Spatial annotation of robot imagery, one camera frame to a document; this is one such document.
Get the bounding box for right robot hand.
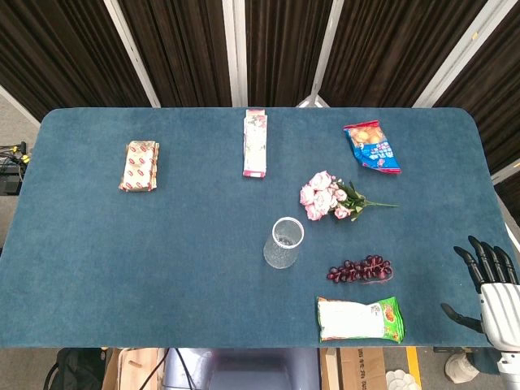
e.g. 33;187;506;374
440;235;520;353

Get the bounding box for pink artificial flower bouquet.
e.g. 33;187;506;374
300;171;400;223

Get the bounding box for clear glass cup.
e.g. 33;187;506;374
262;217;306;270

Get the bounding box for white round stool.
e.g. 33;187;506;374
444;352;481;384

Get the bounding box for green and white snack bag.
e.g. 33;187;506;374
316;296;406;345

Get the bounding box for dark red artificial grapes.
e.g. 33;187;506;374
326;254;394;284

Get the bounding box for brown cardboard box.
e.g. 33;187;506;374
319;347;388;390

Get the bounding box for blue snack bag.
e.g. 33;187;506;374
343;119;403;175

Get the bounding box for purple robot torso base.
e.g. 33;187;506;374
162;347;322;390

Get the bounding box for pink floral paper box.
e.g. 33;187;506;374
242;108;270;179

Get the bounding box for dark brown curtain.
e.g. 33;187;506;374
0;0;520;212

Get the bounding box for blue felt table mat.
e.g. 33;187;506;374
0;106;520;349

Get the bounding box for plywood board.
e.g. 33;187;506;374
101;348;166;390

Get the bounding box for gold red wrapped snack pack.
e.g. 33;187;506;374
118;140;160;193

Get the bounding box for black backpack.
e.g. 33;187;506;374
43;348;110;390

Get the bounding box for white metal frame post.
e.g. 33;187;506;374
296;0;346;109
222;0;249;108
412;0;509;109
102;0;162;108

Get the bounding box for black equipment with cables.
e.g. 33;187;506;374
0;140;32;196

